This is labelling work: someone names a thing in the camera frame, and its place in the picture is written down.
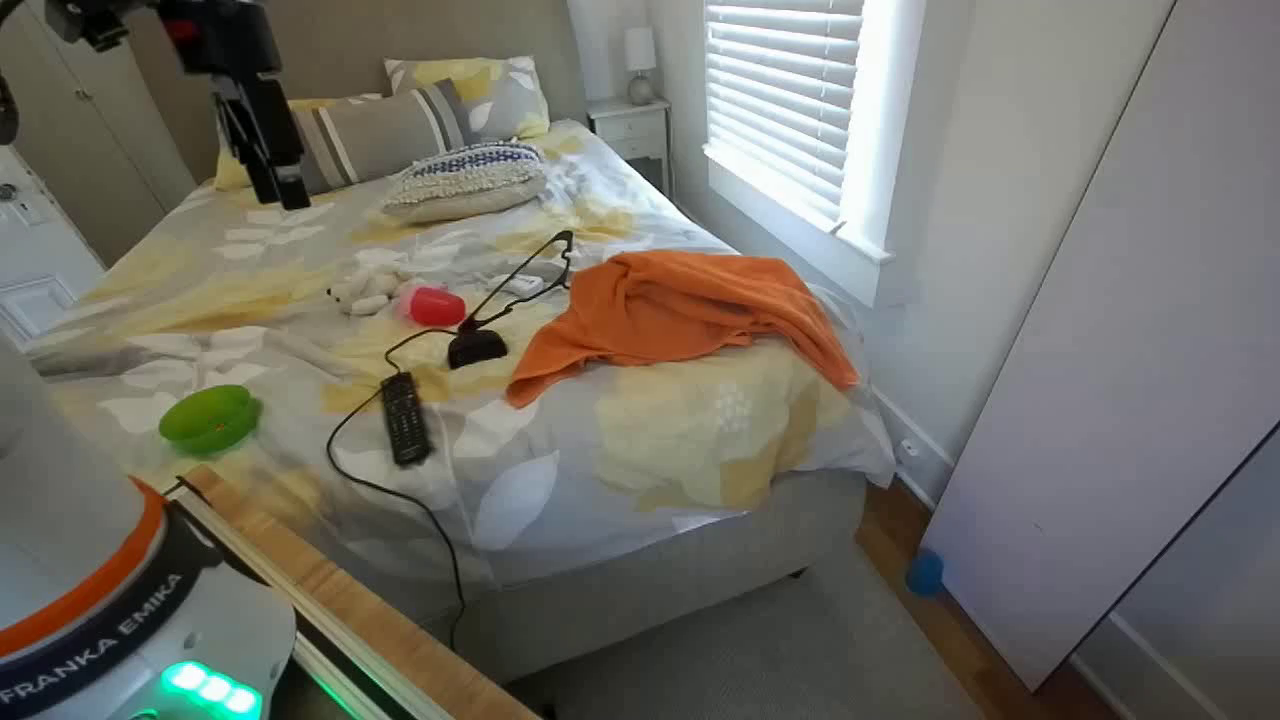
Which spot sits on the grey striped pillow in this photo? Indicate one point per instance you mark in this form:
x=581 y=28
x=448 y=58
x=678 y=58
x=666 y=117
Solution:
x=383 y=133

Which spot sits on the grey bed headboard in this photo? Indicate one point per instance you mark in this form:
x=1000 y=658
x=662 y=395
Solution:
x=361 y=33

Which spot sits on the pink cup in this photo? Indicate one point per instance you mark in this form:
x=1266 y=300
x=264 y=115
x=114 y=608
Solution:
x=434 y=305

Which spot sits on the grey upholstered bed frame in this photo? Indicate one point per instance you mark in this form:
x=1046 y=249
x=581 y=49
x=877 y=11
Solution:
x=666 y=584

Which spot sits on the white table lamp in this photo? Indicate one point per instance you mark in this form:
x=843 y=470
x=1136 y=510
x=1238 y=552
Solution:
x=641 y=54

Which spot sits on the white wardrobe cabinet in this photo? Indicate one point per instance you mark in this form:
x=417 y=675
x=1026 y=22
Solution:
x=1120 y=332

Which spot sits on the blue ball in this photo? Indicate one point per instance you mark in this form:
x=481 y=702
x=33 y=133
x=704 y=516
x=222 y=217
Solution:
x=925 y=574

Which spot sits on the orange cloth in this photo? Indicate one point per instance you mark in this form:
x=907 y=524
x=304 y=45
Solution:
x=666 y=315

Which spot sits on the white window frame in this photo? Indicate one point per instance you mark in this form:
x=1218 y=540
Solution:
x=887 y=133

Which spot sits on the white window blinds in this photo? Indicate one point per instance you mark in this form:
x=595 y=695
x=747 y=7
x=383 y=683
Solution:
x=781 y=92

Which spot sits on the white nightstand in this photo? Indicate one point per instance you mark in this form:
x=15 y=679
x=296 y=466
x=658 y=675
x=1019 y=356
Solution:
x=635 y=133

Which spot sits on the white plush toy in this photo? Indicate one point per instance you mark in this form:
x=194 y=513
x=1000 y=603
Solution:
x=361 y=290

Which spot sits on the bed with cream sheets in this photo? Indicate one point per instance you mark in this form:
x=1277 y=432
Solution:
x=666 y=443

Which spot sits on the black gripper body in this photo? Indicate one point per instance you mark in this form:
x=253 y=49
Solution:
x=256 y=123

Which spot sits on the green plastic bowl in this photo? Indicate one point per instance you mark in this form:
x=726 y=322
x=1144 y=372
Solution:
x=210 y=417

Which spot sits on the blue white knit pillow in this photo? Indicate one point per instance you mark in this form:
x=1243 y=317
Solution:
x=463 y=184

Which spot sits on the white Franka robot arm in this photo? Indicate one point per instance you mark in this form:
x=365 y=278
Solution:
x=65 y=533

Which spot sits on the yellow grey floral pillow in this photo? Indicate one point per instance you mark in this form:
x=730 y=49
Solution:
x=503 y=88

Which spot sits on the black remote control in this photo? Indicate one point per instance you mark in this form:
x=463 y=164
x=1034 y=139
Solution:
x=404 y=417

